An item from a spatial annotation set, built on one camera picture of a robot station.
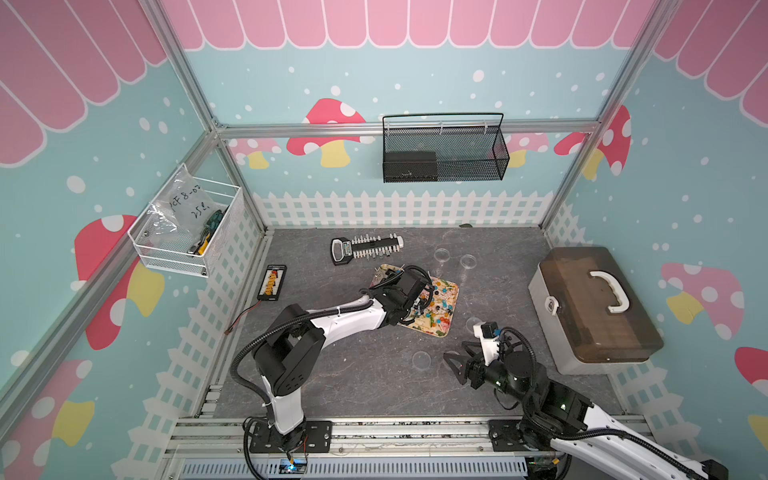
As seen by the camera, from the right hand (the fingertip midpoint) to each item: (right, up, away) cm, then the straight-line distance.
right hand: (453, 352), depth 74 cm
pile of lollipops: (-1, +5, +20) cm, 21 cm away
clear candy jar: (+1, +25, +24) cm, 35 cm away
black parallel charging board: (-57, +15, +28) cm, 65 cm away
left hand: (-18, +19, +15) cm, 31 cm away
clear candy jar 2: (+10, +23, +23) cm, 33 cm away
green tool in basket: (-60, +32, -1) cm, 68 cm away
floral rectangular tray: (-18, +20, +32) cm, 42 cm away
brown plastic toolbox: (+41, +7, +9) cm, 43 cm away
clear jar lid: (-7, -6, +12) cm, 15 cm away
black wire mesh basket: (+10, +59, +21) cm, 64 cm away
